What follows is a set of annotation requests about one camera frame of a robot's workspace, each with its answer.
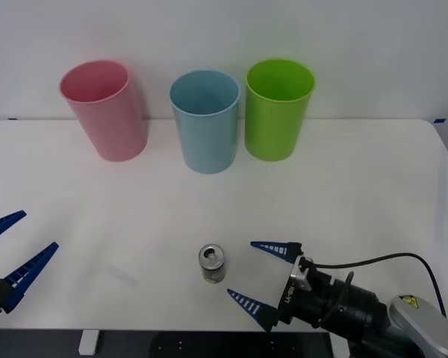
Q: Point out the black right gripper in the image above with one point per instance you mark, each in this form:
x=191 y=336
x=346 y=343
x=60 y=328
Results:
x=302 y=302

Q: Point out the small silver drink can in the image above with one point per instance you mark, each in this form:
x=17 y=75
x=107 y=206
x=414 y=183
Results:
x=211 y=267

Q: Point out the white table leg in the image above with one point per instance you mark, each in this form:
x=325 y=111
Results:
x=88 y=342

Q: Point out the pale blue plastic bin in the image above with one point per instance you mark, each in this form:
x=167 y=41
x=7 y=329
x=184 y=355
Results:
x=205 y=141

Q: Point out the green plastic bin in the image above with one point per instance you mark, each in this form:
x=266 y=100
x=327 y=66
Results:
x=272 y=127

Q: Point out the pink plastic bin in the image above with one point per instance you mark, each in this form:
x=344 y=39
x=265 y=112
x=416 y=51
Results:
x=108 y=127

